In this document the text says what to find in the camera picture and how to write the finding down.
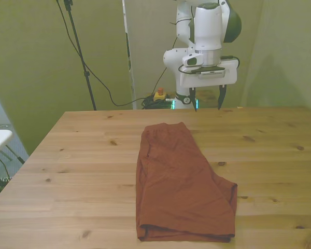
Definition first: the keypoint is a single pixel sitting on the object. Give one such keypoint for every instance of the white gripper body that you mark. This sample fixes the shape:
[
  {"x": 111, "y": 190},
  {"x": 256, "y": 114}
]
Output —
[{"x": 230, "y": 75}]

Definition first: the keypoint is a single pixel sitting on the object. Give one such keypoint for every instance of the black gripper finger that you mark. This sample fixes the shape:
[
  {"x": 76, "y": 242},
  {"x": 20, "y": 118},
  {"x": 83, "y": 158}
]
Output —
[
  {"x": 194, "y": 99},
  {"x": 222, "y": 97}
]

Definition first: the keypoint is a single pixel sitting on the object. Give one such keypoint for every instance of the rust red shorts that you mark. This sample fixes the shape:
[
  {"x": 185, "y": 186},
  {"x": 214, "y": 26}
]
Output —
[{"x": 181, "y": 181}]

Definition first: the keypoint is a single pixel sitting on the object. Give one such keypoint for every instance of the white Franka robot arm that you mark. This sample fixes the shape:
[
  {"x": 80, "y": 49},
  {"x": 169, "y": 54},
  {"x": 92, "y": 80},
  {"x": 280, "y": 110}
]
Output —
[{"x": 207, "y": 26}]

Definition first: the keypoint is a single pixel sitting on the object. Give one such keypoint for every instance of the yellow emergency stop button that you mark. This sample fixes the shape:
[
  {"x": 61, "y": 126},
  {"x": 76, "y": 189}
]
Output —
[{"x": 159, "y": 96}]

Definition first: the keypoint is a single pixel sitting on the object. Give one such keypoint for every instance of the black tripod stand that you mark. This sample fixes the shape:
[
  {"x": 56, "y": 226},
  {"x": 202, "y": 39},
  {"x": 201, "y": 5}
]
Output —
[{"x": 79, "y": 49}]

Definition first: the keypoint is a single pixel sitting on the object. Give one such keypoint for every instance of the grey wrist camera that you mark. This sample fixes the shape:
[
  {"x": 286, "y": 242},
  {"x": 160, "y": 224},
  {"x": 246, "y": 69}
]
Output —
[{"x": 212, "y": 74}]

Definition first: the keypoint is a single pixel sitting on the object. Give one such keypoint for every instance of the white wall panel strip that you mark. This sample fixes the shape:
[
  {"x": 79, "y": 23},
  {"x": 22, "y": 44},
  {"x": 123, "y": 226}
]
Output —
[{"x": 133, "y": 85}]

